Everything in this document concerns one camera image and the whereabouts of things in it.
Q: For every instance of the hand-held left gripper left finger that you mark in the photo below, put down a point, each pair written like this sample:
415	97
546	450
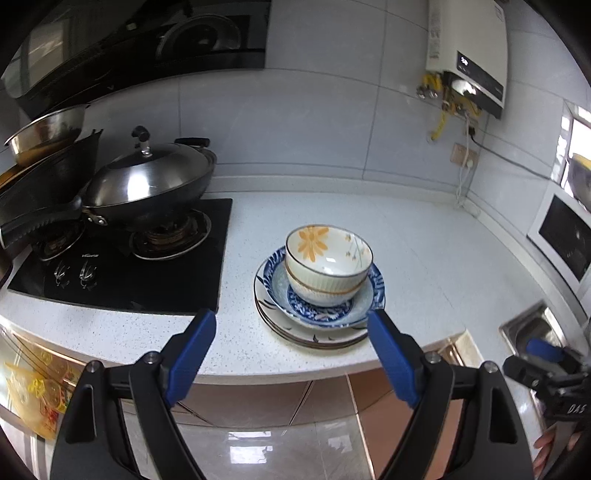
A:
191	355

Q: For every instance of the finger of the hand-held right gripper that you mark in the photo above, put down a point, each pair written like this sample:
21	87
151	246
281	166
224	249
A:
526	371
547	350

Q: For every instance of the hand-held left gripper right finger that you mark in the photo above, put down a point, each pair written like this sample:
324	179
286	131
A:
392	355

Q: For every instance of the white plate black stripes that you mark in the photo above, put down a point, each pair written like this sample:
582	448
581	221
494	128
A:
332	336

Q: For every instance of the blue floral bowl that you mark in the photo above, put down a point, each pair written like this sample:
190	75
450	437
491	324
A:
323	316

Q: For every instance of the small white bowl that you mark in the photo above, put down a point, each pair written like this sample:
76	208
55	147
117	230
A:
323	298

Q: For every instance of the orange flower bowl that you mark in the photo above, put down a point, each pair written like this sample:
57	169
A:
323	249

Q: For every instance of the person's right hand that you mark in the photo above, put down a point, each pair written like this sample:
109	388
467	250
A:
544	450

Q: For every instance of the steel sink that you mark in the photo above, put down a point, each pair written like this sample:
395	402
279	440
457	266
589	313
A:
521	325

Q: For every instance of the black gas stove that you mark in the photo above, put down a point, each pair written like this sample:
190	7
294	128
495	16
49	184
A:
152	286

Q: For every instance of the brown cabinet front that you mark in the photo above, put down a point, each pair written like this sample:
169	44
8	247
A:
277	397

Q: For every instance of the built-in black oven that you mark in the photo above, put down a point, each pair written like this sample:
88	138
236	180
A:
563	240

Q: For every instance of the black wok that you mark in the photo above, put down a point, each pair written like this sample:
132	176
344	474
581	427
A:
178	204

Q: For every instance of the gold print cabinet door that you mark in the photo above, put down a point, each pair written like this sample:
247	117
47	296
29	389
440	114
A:
37	383

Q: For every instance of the steel wok lid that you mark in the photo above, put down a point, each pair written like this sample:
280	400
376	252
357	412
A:
147	175

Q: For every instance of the black frying pan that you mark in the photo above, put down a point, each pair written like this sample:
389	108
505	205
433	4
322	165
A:
46	184

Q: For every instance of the steel pipe valve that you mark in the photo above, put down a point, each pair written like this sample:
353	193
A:
425	91

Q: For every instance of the steel bowl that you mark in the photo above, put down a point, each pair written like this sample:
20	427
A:
46	131

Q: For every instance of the black range hood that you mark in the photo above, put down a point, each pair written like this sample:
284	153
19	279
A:
138	41

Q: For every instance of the white water heater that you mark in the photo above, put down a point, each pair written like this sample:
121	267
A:
466	37

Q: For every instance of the beige wall socket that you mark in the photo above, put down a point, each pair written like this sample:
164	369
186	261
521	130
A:
459	154

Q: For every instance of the white wall socket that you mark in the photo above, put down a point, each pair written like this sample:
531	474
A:
471	122

